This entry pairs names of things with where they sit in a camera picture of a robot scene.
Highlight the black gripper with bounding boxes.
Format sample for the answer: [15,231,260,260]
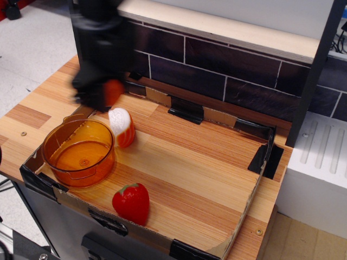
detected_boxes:
[72,64,124,113]

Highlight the orange toy carrot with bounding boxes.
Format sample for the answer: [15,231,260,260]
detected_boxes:
[104,79,125,107]

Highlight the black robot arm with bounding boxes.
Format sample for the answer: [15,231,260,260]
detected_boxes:
[70,1,135,113]

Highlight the transparent orange plastic pot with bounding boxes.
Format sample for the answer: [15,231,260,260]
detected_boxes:
[42,114,116,187]

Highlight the cardboard fence with black tape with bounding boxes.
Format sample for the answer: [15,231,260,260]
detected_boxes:
[20,78,288,259]

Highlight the white and orange toy food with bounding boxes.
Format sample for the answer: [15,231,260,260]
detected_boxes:
[108,108,135,148]

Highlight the red toy strawberry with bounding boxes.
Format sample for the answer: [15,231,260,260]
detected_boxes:
[112,183,150,226]

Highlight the dark brick pattern backsplash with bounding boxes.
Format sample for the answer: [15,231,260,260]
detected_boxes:
[119,18,347,123]

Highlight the white ribbed drainboard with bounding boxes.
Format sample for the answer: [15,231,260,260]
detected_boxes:
[276,112,346,238]

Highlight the black post right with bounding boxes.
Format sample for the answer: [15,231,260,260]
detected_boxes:
[285,0,346,147]

